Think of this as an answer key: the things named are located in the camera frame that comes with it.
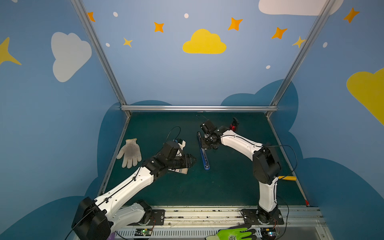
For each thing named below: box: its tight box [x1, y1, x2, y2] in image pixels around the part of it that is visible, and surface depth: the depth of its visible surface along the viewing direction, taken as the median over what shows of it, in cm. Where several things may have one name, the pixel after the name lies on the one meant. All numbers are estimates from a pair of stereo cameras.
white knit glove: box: [116, 138, 142, 169], surface depth 100 cm
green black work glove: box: [217, 223, 257, 240], surface depth 70 cm
